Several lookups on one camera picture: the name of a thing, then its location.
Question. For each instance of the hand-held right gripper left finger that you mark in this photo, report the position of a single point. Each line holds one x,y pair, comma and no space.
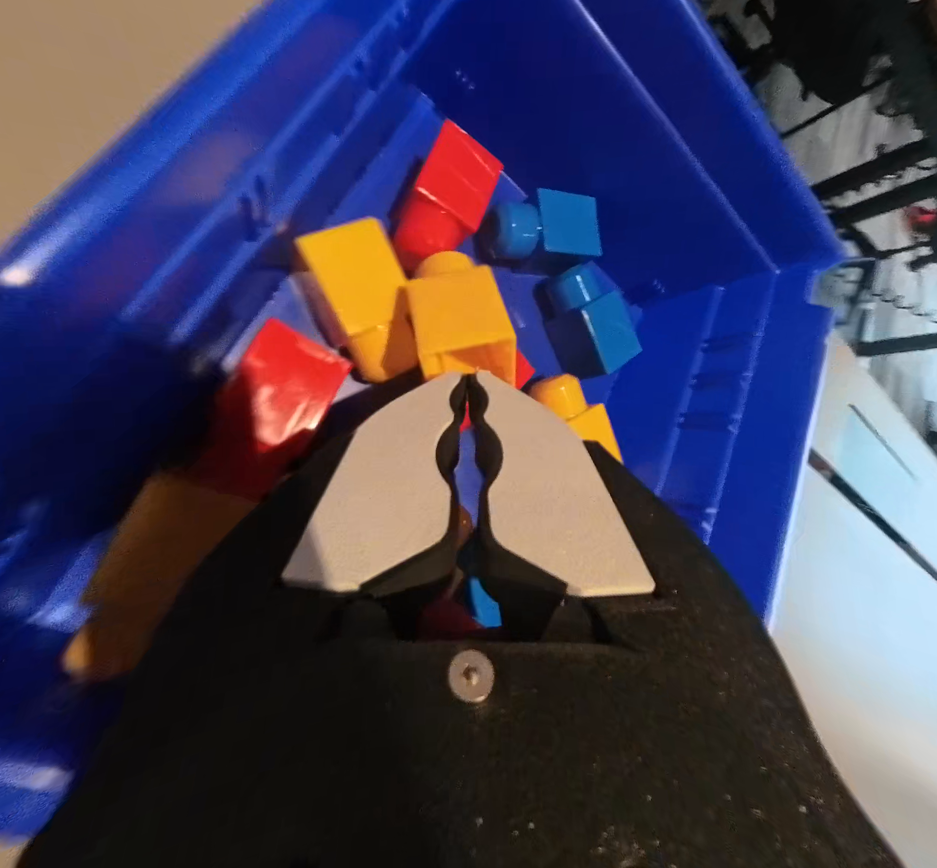
380,502

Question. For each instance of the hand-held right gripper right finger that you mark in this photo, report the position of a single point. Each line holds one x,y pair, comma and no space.
556,509

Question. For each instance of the yellow mega block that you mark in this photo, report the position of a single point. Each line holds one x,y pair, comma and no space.
461,312

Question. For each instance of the pile of mega blocks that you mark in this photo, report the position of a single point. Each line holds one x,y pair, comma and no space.
450,180

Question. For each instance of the blue plastic bin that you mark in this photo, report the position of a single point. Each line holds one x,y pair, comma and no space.
585,114

